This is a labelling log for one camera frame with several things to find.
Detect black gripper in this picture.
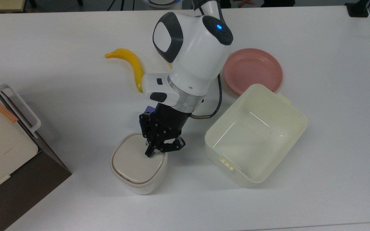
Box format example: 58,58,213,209
139,103,192,158

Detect beige trash can with lid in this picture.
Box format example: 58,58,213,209
110,133,168,195

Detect yellow toy banana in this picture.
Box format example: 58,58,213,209
105,48,145,93

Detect cream plastic storage bin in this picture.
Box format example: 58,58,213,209
204,83,308,188

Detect pink plastic plate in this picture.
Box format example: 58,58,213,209
223,48,283,96

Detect dark brown wooden drawer box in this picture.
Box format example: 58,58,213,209
0,70,72,231

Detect orange latch strip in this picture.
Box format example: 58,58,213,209
0,94,19,123

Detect black table clamp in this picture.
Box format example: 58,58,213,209
345,0,370,17

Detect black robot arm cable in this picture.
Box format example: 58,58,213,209
190,73,223,120

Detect white drawer handle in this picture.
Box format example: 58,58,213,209
0,83,41,139

